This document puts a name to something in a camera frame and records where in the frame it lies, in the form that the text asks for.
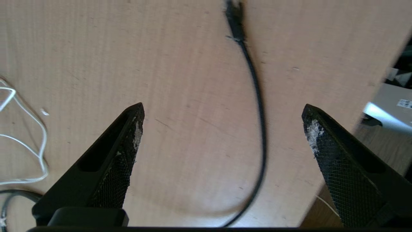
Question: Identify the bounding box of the black ethernet cable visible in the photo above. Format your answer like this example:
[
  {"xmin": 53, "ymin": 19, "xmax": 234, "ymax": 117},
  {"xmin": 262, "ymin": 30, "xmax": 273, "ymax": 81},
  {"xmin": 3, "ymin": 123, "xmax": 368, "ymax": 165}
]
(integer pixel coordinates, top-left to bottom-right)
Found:
[{"xmin": 0, "ymin": 0, "xmax": 267, "ymax": 232}]

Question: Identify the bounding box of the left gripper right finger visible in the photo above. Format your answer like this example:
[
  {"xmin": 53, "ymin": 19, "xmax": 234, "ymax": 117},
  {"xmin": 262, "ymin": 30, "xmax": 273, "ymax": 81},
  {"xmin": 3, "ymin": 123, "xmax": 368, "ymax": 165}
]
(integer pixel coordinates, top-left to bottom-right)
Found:
[{"xmin": 302, "ymin": 103, "xmax": 412, "ymax": 228}]

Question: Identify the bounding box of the white robot base body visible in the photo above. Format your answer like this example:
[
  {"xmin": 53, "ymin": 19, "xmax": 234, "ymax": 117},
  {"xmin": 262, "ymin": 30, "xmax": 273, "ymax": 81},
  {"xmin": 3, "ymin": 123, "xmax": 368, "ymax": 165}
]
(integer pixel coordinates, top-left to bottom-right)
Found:
[{"xmin": 362, "ymin": 42, "xmax": 412, "ymax": 136}]

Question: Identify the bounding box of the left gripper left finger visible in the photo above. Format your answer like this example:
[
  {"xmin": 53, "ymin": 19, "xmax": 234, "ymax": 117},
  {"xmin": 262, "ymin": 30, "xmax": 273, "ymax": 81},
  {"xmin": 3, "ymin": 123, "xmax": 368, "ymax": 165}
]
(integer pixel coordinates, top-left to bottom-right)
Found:
[{"xmin": 32, "ymin": 102, "xmax": 145, "ymax": 227}]

